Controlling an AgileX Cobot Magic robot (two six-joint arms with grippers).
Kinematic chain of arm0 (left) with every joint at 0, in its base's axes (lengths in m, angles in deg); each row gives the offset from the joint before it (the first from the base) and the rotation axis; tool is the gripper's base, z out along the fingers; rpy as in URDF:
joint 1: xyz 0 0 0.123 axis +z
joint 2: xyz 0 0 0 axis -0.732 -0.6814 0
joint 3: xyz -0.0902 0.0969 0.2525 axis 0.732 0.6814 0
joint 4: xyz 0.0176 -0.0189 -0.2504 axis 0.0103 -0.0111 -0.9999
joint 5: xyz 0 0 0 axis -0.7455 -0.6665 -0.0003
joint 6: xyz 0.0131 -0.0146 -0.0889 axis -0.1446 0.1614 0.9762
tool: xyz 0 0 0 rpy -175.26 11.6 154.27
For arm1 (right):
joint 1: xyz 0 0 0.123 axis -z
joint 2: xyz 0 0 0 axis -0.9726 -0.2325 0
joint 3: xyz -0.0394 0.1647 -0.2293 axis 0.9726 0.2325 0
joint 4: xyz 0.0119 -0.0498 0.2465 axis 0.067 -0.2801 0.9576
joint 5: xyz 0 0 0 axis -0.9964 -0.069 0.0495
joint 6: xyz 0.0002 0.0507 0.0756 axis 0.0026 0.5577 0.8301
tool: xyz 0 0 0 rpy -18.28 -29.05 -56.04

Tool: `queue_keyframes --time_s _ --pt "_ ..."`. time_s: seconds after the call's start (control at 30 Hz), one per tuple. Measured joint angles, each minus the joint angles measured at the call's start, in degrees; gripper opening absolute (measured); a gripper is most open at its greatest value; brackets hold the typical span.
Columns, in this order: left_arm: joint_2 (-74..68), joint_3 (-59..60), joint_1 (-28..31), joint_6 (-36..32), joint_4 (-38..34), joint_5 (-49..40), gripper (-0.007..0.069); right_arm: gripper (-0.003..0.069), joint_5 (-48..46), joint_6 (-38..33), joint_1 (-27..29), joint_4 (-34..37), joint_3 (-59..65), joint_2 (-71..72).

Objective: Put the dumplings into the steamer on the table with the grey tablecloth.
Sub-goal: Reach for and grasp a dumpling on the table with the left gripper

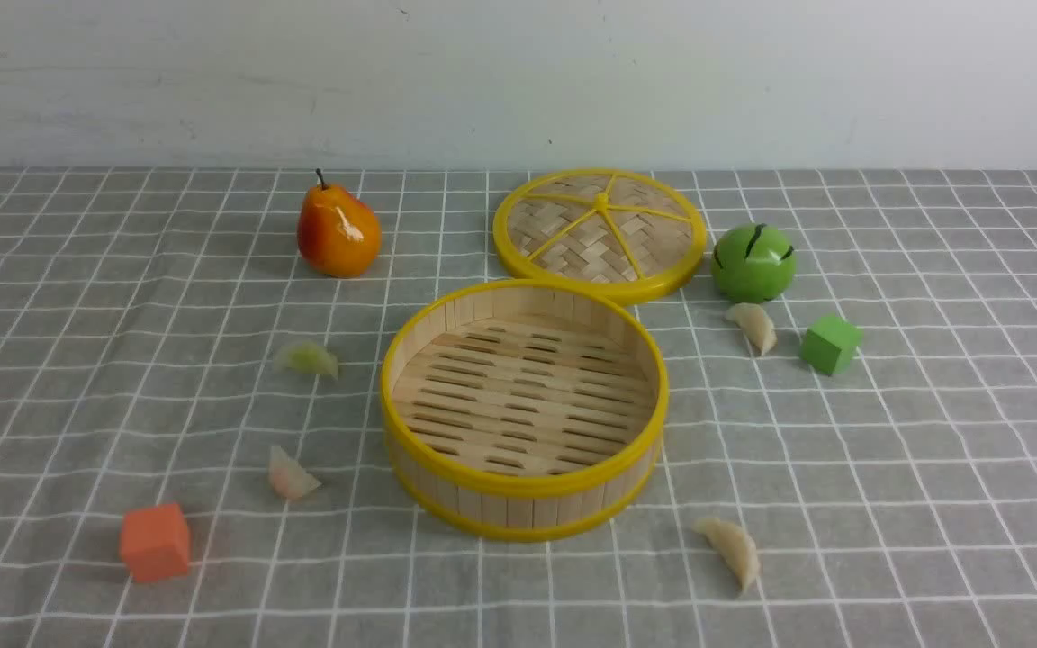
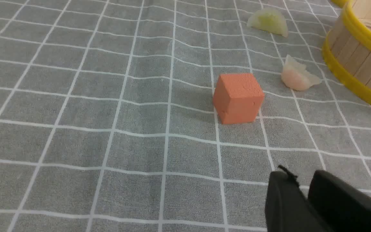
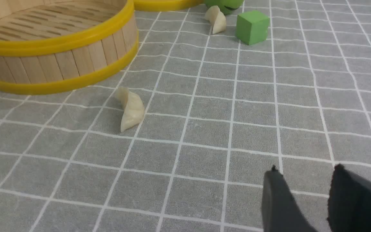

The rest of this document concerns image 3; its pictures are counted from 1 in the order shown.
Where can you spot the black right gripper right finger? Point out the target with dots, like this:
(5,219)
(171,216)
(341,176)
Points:
(349,203)

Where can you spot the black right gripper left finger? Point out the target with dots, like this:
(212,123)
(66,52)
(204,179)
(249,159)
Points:
(280,212)

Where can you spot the white dumpling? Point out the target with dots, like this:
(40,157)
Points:
(133,108)
(216,18)

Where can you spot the bamboo steamer tray yellow rims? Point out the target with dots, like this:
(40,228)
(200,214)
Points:
(51,46)

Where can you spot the grey checkered tablecloth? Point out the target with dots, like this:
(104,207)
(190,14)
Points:
(218,114)

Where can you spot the green foam cube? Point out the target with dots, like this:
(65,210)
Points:
(252,27)

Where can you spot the green toy ball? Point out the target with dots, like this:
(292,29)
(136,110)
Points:
(226,6)

